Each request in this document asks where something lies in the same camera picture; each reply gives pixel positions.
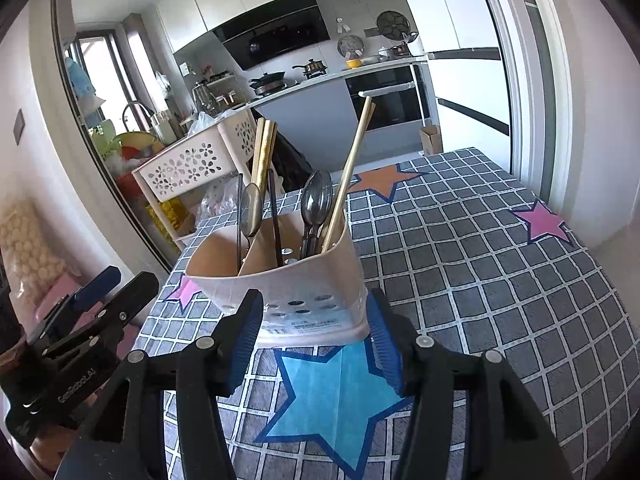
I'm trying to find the pink cardboard box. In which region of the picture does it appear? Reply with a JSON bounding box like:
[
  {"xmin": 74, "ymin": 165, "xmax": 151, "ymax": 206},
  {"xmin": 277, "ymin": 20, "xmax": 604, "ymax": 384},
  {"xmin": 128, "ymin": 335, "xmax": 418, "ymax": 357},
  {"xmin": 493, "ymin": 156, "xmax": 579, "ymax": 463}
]
[{"xmin": 35, "ymin": 274, "xmax": 80, "ymax": 325}]

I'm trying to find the clear plastic bag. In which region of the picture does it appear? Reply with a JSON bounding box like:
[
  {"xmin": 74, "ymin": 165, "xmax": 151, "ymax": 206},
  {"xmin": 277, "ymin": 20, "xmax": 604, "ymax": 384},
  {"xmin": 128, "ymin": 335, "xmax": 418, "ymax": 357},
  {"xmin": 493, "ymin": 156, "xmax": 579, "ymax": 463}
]
[{"xmin": 194, "ymin": 174, "xmax": 241, "ymax": 228}]

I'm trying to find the white refrigerator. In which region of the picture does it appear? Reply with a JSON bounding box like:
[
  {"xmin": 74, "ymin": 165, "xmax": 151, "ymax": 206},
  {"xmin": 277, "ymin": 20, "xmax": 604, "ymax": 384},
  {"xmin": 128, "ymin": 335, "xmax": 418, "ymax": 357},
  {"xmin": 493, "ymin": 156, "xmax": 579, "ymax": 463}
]
[{"xmin": 407, "ymin": 0, "xmax": 512, "ymax": 169}]

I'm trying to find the white plastic utensil caddy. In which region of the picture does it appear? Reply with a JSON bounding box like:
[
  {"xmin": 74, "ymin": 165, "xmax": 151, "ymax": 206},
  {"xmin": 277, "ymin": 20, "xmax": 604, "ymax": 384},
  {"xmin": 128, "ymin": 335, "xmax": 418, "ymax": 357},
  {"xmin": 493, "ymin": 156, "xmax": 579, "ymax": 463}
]
[{"xmin": 186, "ymin": 211, "xmax": 370, "ymax": 348}]

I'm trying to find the black wok on stove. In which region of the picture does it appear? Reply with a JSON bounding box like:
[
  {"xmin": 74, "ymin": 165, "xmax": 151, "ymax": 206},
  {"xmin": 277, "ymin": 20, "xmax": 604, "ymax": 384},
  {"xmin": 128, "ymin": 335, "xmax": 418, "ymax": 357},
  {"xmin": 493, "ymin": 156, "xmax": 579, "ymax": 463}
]
[{"xmin": 250, "ymin": 72, "xmax": 285, "ymax": 91}]

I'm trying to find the small cardboard box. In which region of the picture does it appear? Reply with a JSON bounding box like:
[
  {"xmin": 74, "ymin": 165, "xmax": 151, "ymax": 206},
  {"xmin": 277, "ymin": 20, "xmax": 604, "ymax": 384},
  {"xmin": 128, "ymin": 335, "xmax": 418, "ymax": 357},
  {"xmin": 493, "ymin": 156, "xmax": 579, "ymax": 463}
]
[{"xmin": 420, "ymin": 125, "xmax": 444, "ymax": 155}]

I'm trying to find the gold patterned chopstick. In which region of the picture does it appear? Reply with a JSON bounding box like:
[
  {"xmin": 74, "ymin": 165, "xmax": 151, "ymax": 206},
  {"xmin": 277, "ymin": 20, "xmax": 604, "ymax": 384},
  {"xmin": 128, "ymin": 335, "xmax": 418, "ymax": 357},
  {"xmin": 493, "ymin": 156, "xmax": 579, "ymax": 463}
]
[{"xmin": 254, "ymin": 119, "xmax": 278, "ymax": 200}]

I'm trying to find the blue bamboo chopstick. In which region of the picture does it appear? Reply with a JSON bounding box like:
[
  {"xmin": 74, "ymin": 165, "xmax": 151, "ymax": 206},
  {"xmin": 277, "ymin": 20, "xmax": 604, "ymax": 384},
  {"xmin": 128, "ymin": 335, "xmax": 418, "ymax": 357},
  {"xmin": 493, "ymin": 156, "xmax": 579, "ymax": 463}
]
[{"xmin": 320, "ymin": 96, "xmax": 375, "ymax": 252}]

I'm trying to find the black range hood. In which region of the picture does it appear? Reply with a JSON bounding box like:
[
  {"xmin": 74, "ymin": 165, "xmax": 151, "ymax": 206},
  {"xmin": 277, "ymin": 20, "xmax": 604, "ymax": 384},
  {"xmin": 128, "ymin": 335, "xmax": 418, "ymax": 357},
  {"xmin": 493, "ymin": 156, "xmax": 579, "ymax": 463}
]
[{"xmin": 213, "ymin": 0, "xmax": 330, "ymax": 70}]

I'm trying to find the black plastic spoon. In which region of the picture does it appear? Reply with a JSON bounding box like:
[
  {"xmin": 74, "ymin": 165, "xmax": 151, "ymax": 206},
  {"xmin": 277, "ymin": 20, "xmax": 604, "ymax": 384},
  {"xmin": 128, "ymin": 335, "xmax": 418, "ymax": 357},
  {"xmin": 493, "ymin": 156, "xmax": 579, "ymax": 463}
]
[{"xmin": 300, "ymin": 170, "xmax": 333, "ymax": 259}]

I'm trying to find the white perforated storage cart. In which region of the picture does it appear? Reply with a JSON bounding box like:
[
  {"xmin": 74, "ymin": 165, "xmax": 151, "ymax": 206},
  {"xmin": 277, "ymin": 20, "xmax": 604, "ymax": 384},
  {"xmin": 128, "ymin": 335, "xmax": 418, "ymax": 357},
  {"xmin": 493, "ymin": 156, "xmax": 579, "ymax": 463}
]
[{"xmin": 132, "ymin": 108, "xmax": 256, "ymax": 249}]

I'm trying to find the grey checked tablecloth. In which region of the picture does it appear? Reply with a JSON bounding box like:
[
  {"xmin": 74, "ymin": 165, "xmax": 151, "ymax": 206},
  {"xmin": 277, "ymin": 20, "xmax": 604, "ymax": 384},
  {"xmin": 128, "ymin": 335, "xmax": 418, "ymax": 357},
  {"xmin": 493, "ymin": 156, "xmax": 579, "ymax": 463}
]
[{"xmin": 134, "ymin": 148, "xmax": 639, "ymax": 479}]

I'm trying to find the black built-in oven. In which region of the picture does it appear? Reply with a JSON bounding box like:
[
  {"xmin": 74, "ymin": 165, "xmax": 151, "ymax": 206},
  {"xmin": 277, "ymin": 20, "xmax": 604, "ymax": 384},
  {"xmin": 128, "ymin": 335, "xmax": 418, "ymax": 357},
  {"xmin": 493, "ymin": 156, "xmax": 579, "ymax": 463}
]
[{"xmin": 345, "ymin": 65, "xmax": 431, "ymax": 129}]

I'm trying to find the plain bamboo chopstick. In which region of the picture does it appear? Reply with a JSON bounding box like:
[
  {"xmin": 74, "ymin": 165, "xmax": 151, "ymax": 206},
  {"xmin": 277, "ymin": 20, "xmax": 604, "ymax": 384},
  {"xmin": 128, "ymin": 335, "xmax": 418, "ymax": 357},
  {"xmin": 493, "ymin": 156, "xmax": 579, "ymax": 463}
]
[{"xmin": 250, "ymin": 116, "xmax": 265, "ymax": 185}]

